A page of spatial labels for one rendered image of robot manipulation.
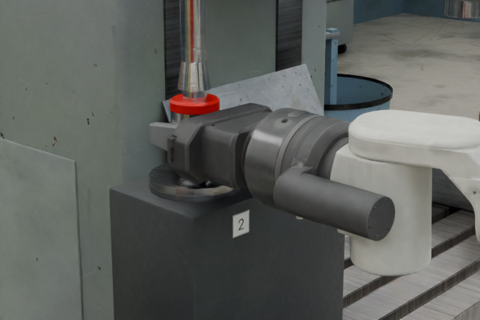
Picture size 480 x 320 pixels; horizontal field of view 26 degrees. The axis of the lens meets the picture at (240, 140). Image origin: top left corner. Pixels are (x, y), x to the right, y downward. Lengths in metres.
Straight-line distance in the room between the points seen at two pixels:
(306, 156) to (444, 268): 0.51
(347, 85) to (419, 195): 3.09
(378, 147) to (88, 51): 0.70
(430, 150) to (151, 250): 0.32
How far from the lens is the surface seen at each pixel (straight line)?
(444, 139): 0.78
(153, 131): 0.98
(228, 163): 0.89
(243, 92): 1.54
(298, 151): 0.84
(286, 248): 1.03
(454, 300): 1.23
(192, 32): 0.95
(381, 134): 0.79
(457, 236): 1.42
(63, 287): 1.58
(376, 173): 0.80
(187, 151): 0.91
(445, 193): 1.52
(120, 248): 1.02
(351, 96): 3.90
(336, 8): 7.14
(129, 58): 1.38
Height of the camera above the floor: 1.49
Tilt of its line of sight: 17 degrees down
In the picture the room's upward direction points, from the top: straight up
